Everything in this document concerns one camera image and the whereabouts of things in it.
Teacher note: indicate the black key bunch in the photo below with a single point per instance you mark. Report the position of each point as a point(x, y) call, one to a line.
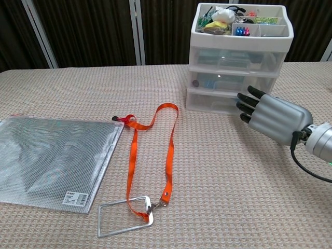
point(242, 19)

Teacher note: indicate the beige woven tablecloth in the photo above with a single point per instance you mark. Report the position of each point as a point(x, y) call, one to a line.
point(77, 90)

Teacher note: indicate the clear highest drawer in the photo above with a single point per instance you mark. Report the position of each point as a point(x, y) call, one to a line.
point(233, 58)

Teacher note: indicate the white drawer organizer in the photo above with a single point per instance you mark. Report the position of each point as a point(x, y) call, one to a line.
point(241, 41)

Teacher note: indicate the white crumpled item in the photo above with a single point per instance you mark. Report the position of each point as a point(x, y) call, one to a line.
point(223, 15)

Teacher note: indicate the blue clips set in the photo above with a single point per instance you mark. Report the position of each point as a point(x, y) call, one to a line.
point(242, 31)

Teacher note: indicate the yellow small item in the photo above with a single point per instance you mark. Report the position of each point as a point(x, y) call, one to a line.
point(216, 24)

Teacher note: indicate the aluminium partition post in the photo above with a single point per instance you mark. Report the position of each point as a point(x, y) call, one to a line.
point(39, 33)
point(327, 50)
point(137, 31)

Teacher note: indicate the brown printed packet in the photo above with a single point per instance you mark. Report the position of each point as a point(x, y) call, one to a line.
point(215, 31)

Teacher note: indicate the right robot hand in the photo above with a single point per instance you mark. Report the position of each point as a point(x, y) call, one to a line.
point(280, 119)

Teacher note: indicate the blue green printed packet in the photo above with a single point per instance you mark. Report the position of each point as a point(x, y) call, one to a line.
point(263, 20)

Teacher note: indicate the clear lowest drawer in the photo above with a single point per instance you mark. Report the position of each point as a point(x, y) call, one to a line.
point(207, 102)

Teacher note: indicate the clear badge holder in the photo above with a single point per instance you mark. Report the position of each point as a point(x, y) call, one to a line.
point(99, 223)

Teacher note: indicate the red triangular pouch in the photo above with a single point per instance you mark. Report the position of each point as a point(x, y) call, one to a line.
point(250, 12)

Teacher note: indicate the clear middle drawer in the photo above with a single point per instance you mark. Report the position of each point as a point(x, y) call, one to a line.
point(233, 80)

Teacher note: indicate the clear mesh zip pouch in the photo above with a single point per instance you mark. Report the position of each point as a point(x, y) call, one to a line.
point(52, 160)

